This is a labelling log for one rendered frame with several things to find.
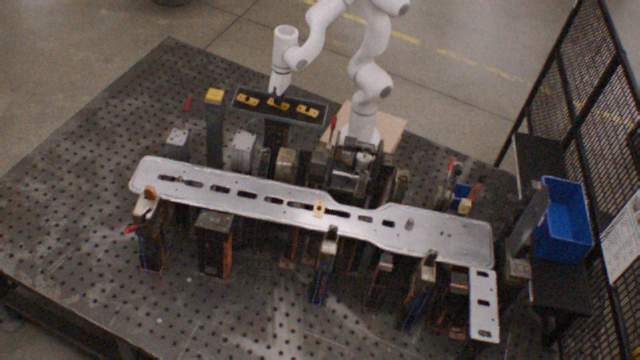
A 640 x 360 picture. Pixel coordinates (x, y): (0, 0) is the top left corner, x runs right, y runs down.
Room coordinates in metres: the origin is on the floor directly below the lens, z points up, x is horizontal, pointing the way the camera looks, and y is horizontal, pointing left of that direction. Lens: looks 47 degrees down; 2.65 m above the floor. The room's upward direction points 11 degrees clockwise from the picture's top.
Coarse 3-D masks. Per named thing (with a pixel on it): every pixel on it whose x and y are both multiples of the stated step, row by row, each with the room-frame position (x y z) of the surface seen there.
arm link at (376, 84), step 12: (360, 72) 1.98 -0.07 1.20; (372, 72) 1.96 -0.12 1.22; (384, 72) 1.98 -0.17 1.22; (360, 84) 1.95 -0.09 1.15; (372, 84) 1.91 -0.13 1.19; (384, 84) 1.92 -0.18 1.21; (360, 96) 1.99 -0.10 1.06; (372, 96) 1.90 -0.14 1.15; (384, 96) 1.91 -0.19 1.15; (360, 108) 1.95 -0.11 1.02; (372, 108) 1.96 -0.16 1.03
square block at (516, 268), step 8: (512, 264) 1.24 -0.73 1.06; (520, 264) 1.25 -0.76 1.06; (528, 264) 1.26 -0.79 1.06; (504, 272) 1.24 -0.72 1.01; (512, 272) 1.21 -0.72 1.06; (520, 272) 1.21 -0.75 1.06; (528, 272) 1.22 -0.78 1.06; (496, 280) 1.26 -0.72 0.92; (504, 280) 1.21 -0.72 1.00; (512, 280) 1.20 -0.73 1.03; (520, 280) 1.20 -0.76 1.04; (528, 280) 1.20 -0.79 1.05; (504, 288) 1.20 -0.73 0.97; (512, 288) 1.20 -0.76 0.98; (520, 288) 1.20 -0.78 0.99; (504, 296) 1.20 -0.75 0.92; (512, 296) 1.20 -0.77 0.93; (488, 304) 1.21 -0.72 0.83; (504, 304) 1.20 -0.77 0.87
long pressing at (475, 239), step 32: (160, 160) 1.44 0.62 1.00; (160, 192) 1.29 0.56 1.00; (192, 192) 1.32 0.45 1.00; (256, 192) 1.38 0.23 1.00; (288, 192) 1.42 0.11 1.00; (320, 192) 1.45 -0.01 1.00; (288, 224) 1.27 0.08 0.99; (320, 224) 1.30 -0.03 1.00; (352, 224) 1.33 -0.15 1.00; (416, 224) 1.39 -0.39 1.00; (448, 224) 1.42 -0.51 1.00; (480, 224) 1.45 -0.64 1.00; (416, 256) 1.25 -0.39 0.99; (448, 256) 1.27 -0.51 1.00; (480, 256) 1.30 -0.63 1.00
